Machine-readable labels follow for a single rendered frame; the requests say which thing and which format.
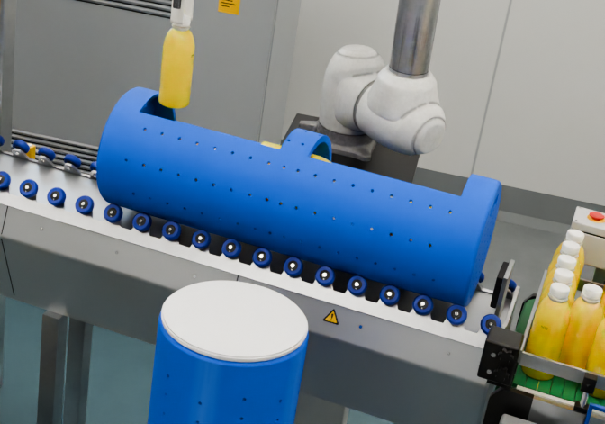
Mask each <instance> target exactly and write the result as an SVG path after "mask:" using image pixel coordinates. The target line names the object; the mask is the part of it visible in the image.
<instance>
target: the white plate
mask: <svg viewBox="0 0 605 424"><path fill-rule="evenodd" d="M161 320H162V323H163V326H164V328H165V329H166V331H167V332H168V334H169V335H170V336H171V337H172V338H173V339H175V340H176V341H177V342H178V343H180V344H181V345H183V346H184V347H187V348H189V349H191V350H193V351H194V352H196V353H199V354H201V355H204V356H208V357H212V358H216V359H220V360H225V361H231V362H261V361H267V360H272V359H276V358H279V357H281V356H285V355H287V354H289V353H291V352H293V351H295V349H297V348H298V347H299V346H300V345H301V344H302V343H303V342H304V340H305V338H306V336H307V332H308V322H307V320H306V317H305V315H304V314H303V312H302V311H301V309H300V308H299V307H298V306H297V305H296V304H295V303H293V302H292V301H291V300H289V299H288V298H286V297H285V296H283V295H282V294H280V293H277V292H275V291H273V290H270V289H268V288H265V287H263V286H259V285H256V284H249V283H243V282H236V281H209V282H201V283H197V284H191V285H188V286H186V287H184V288H182V289H180V290H178V291H176V292H175V293H173V294H171V295H170V296H169V297H168V298H167V299H166V301H165V302H164V304H163V307H162V311H161Z"/></svg>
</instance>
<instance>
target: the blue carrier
mask: <svg viewBox="0 0 605 424"><path fill-rule="evenodd" d="M158 95H159V92H158V91H155V90H151V89H148V88H144V87H135V88H132V89H131V90H129V91H128V92H127V93H125V94H124V95H123V96H122V97H121V99H120V100H119V101H118V102H117V104H116V105H115V106H114V108H113V110H112V112H111V114H110V116H109V118H108V120H107V122H106V124H105V126H104V131H103V134H102V137H101V140H100V144H99V148H98V153H97V160H96V181H97V186H98V189H99V192H100V194H101V196H102V197H103V198H104V199H105V200H106V201H107V202H108V203H110V204H112V203H115V204H118V205H119V206H121V207H123V208H127V209H130V210H133V211H136V212H145V213H147V214H148V215H151V216H154V217H158V218H160V219H164V220H167V221H176V222H177V223H179V224H182V225H185V226H188V227H191V228H195V229H198V230H207V231H208V232H210V233H212V234H216V235H219V236H222V237H225V238H228V239H236V240H238V241H240V242H243V243H247V244H249V245H253V246H256V247H259V248H268V249H269V250H271V251H274V252H277V253H280V254H284V255H287V256H290V257H298V258H300V259H301V260H305V261H308V262H311V263H314V264H317V265H321V266H330V267H331V268H332V269H336V270H338V271H342V272H345V273H348V274H352V275H361V276H363V277H364V278H366V279H369V280H373V281H376V282H379V283H382V284H392V285H395V286H396V287H397V288H401V289H403V290H406V291H410V292H413V293H418V294H426V295H428V296H429V297H431V298H434V299H438V300H440V301H443V302H449V303H453V304H460V305H462V306H464V307H466V306H467V305H468V304H469V303H470V301H471V300H472V298H473V296H474V292H475V289H476V286H477V285H478V282H479V279H480V276H481V273H482V270H483V265H484V262H485V259H486V256H487V253H488V249H489V246H490V243H491V239H492V234H493V230H494V226H495V222H496V218H497V214H498V210H499V205H500V200H501V182H500V181H499V180H495V179H492V178H489V177H485V176H478V175H475V174H471V175H470V177H469V179H468V180H467V183H466V185H465V188H464V191H463V193H462V195H461V196H458V195H454V194H449V193H445V192H441V191H438V190H435V189H431V188H427V187H424V186H421V185H415V184H412V183H408V182H404V181H401V180H398V179H394V178H390V177H387V176H381V175H378V174H374V173H371V172H367V171H364V170H360V169H357V168H353V167H347V166H344V165H340V164H337V163H333V162H331V143H330V138H329V137H328V136H327V135H323V134H319V133H316V132H313V131H307V130H303V129H295V130H293V131H292V132H291V133H290V134H289V135H288V137H287V138H286V139H285V141H284V143H283V145H282V147H281V148H280V149H275V148H272V147H268V146H265V145H262V144H261V143H259V142H255V141H253V140H246V139H242V138H240V137H236V136H232V135H230V134H226V133H222V132H218V131H213V130H209V129H205V128H203V127H199V126H195V125H192V124H189V123H185V122H179V121H176V112H175V108H169V107H166V106H164V105H162V104H161V103H160V102H159V101H158ZM162 134H164V135H162ZM179 139H181V140H179ZM197 143H199V144H198V145H196V144H197ZM312 154H314V155H318V156H321V157H323V158H326V159H327V160H329V161H330V162H331V163H329V162H326V161H322V160H318V159H315V158H310V156H311V155H312ZM268 163H270V164H269V165H268ZM144 164H145V166H144ZM283 167H285V168H283ZM161 169H162V171H161ZM297 171H299V172H297ZM178 174H179V175H180V176H179V175H178ZM315 176H316V177H315ZM195 179H197V181H196V180H195ZM333 181H336V182H333ZM213 184H215V186H214V185H213ZM249 194H251V196H250V195H249ZM390 196H393V198H391V197H390ZM266 199H268V201H267V200H266ZM410 202H412V203H410ZM280 203H282V204H280ZM295 207H297V209H296V208H295ZM429 207H432V208H429ZM314 212H316V214H314ZM449 212H452V213H449ZM333 217H334V218H335V220H333ZM371 228H373V230H371ZM390 233H392V234H393V235H392V236H391V235H390ZM410 239H412V241H410ZM429 244H431V247H430V246H429Z"/></svg>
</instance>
